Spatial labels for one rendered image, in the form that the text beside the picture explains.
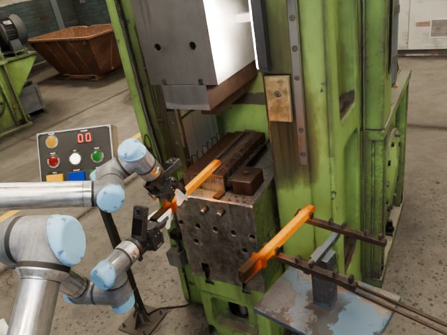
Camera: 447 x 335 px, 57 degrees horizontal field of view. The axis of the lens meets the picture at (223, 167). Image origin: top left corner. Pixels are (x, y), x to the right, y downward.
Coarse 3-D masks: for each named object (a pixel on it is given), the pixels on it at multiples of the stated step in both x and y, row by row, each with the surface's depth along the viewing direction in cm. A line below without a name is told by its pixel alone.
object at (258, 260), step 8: (304, 208) 143; (312, 208) 143; (296, 216) 140; (304, 216) 139; (288, 224) 137; (296, 224) 136; (280, 232) 134; (288, 232) 133; (272, 240) 131; (280, 240) 130; (264, 248) 128; (272, 248) 127; (256, 256) 124; (264, 256) 125; (248, 264) 121; (256, 264) 123; (264, 264) 124; (240, 272) 119; (248, 272) 121; (256, 272) 123; (240, 280) 121; (248, 280) 121
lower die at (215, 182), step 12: (228, 132) 204; (240, 132) 199; (252, 132) 194; (264, 132) 194; (216, 144) 193; (228, 144) 189; (240, 144) 184; (252, 144) 184; (204, 156) 184; (216, 156) 180; (228, 156) 176; (240, 156) 176; (192, 168) 176; (204, 168) 169; (216, 168) 168; (228, 168) 168; (204, 180) 169; (216, 180) 165
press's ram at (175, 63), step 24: (144, 0) 141; (168, 0) 136; (192, 0) 132; (216, 0) 137; (240, 0) 151; (144, 24) 145; (168, 24) 141; (192, 24) 136; (216, 24) 138; (240, 24) 153; (144, 48) 150; (168, 48) 145; (192, 48) 141; (216, 48) 140; (240, 48) 154; (168, 72) 151; (192, 72) 146; (216, 72) 141
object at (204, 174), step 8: (216, 160) 172; (208, 168) 167; (200, 176) 162; (208, 176) 165; (192, 184) 157; (176, 200) 148; (160, 208) 144; (168, 208) 144; (152, 216) 140; (160, 216) 140
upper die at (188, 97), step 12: (240, 72) 167; (252, 72) 176; (228, 84) 160; (240, 84) 168; (168, 96) 156; (180, 96) 153; (192, 96) 151; (204, 96) 148; (216, 96) 153; (168, 108) 159; (180, 108) 156; (192, 108) 154; (204, 108) 151
